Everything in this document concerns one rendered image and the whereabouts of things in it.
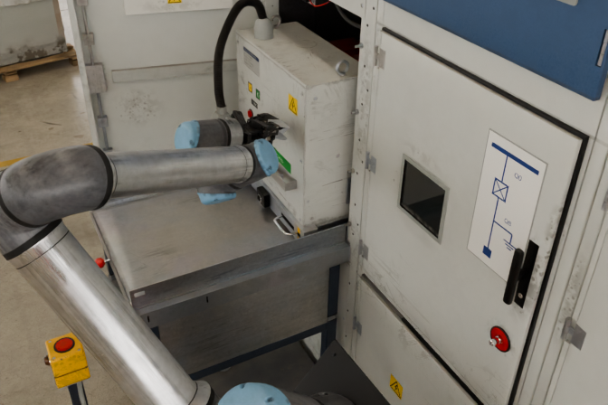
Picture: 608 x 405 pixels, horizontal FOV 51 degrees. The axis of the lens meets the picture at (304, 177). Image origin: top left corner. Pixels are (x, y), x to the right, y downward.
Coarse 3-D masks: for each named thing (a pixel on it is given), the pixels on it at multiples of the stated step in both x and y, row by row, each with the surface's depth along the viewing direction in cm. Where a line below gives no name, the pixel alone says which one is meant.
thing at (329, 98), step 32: (288, 32) 206; (288, 64) 183; (320, 64) 184; (352, 64) 184; (320, 96) 174; (352, 96) 179; (320, 128) 180; (352, 128) 185; (320, 160) 185; (352, 160) 191; (320, 192) 191; (320, 224) 198
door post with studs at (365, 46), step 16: (368, 0) 158; (368, 16) 160; (368, 32) 162; (368, 48) 164; (368, 64) 165; (368, 80) 167; (368, 96) 169; (352, 112) 176; (352, 176) 189; (352, 192) 191; (352, 208) 194; (352, 224) 195; (352, 240) 198; (352, 256) 201; (352, 272) 203; (352, 288) 206; (352, 304) 209; (352, 320) 212
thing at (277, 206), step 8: (256, 184) 220; (264, 184) 215; (272, 192) 211; (272, 200) 210; (272, 208) 212; (280, 208) 205; (288, 216) 201; (288, 224) 203; (296, 224) 196; (312, 224) 196; (304, 232) 193; (312, 232) 194
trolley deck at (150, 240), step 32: (192, 192) 225; (256, 192) 225; (96, 224) 208; (128, 224) 208; (160, 224) 208; (192, 224) 208; (224, 224) 209; (256, 224) 209; (128, 256) 194; (160, 256) 195; (192, 256) 195; (224, 256) 195; (320, 256) 195; (128, 288) 182; (224, 288) 183; (256, 288) 189; (160, 320) 177
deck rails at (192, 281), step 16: (304, 240) 193; (320, 240) 197; (336, 240) 200; (240, 256) 184; (256, 256) 187; (272, 256) 190; (288, 256) 193; (192, 272) 178; (208, 272) 181; (224, 272) 184; (240, 272) 187; (144, 288) 173; (160, 288) 176; (176, 288) 179; (192, 288) 181; (144, 304) 176
